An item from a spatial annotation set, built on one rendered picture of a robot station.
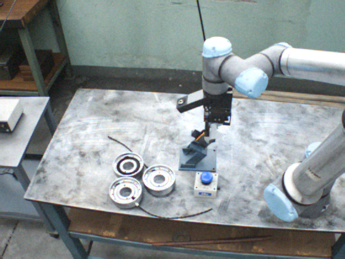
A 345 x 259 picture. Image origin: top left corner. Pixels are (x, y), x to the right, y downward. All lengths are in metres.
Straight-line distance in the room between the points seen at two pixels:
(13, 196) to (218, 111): 1.38
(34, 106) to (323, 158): 1.40
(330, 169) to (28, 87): 2.33
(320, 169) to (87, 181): 0.77
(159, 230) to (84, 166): 0.38
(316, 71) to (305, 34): 1.81
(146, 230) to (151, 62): 1.74
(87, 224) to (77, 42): 1.82
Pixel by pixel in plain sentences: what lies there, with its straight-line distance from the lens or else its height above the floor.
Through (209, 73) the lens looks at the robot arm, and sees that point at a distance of 0.95.
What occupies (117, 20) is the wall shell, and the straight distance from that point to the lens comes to 2.71.
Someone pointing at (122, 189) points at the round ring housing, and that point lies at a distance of 1.16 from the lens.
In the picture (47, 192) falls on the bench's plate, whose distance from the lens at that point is 1.25.
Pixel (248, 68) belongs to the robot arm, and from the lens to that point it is 0.88.
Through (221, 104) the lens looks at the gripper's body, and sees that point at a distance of 1.04.
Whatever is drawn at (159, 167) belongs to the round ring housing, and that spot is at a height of 0.83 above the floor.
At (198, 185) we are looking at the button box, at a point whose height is 0.85.
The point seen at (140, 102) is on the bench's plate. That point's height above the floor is 0.80.
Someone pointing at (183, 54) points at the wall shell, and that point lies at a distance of 2.75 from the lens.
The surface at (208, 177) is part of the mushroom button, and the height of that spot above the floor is 0.87.
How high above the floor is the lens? 1.75
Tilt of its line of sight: 45 degrees down
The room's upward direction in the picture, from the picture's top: 3 degrees counter-clockwise
